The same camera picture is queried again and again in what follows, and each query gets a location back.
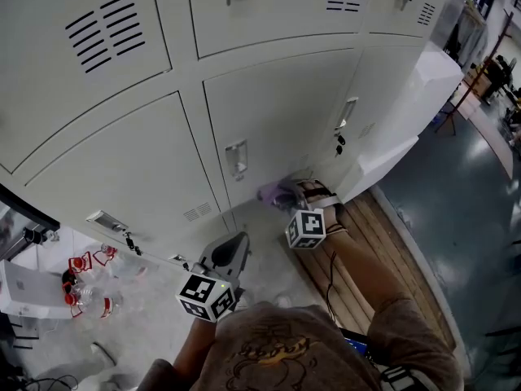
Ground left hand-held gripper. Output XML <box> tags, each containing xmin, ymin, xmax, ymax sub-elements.
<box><xmin>175</xmin><ymin>231</ymin><xmax>251</xmax><ymax>323</ymax></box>

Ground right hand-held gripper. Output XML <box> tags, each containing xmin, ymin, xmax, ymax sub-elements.
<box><xmin>274</xmin><ymin>180</ymin><xmax>326</xmax><ymax>250</ymax></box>

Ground purple grey cleaning cloth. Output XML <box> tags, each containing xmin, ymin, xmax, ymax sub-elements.
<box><xmin>256</xmin><ymin>181</ymin><xmax>294</xmax><ymax>209</ymax></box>

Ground grey metal locker door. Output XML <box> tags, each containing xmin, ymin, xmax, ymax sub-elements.
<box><xmin>202</xmin><ymin>47</ymin><xmax>364</xmax><ymax>211</ymax></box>

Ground person's left forearm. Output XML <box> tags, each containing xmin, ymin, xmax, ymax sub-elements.
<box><xmin>173</xmin><ymin>318</ymin><xmax>219</xmax><ymax>372</ymax></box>

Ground person's right forearm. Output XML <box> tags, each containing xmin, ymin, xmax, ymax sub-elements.
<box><xmin>325</xmin><ymin>228</ymin><xmax>404</xmax><ymax>317</ymax></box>

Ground white metal locker cabinet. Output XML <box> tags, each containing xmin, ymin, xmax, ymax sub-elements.
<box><xmin>0</xmin><ymin>0</ymin><xmax>457</xmax><ymax>268</ymax></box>

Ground person's right hand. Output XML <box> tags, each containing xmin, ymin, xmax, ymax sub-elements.
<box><xmin>300</xmin><ymin>180</ymin><xmax>350</xmax><ymax>235</ymax></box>

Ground wooden slat platform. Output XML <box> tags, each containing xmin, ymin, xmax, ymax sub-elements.
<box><xmin>292</xmin><ymin>189</ymin><xmax>457</xmax><ymax>349</ymax></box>

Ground black device blue screen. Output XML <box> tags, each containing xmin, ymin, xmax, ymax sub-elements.
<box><xmin>341</xmin><ymin>327</ymin><xmax>371</xmax><ymax>362</ymax></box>

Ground white side panel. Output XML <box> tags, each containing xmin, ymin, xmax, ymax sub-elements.
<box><xmin>337</xmin><ymin>51</ymin><xmax>465</xmax><ymax>205</ymax></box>

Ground black clamp device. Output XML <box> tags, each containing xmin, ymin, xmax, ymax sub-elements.
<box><xmin>22</xmin><ymin>226</ymin><xmax>50</xmax><ymax>244</ymax></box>

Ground white flat box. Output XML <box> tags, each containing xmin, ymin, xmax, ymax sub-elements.
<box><xmin>0</xmin><ymin>258</ymin><xmax>77</xmax><ymax>320</ymax></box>

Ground cardboard box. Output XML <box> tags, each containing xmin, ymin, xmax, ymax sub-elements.
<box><xmin>463</xmin><ymin>67</ymin><xmax>492</xmax><ymax>97</ymax></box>

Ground brown coat stand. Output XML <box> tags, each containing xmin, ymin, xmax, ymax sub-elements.
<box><xmin>433</xmin><ymin>10</ymin><xmax>514</xmax><ymax>136</ymax></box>

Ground hanging grey clothes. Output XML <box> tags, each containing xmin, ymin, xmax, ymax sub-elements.
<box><xmin>445</xmin><ymin>2</ymin><xmax>489</xmax><ymax>68</ymax></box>

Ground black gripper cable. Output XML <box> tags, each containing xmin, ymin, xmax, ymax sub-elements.
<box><xmin>325</xmin><ymin>250</ymin><xmax>339</xmax><ymax>325</ymax></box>

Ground black floor cable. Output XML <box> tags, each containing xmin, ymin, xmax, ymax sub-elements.
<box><xmin>15</xmin><ymin>372</ymin><xmax>81</xmax><ymax>391</ymax></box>

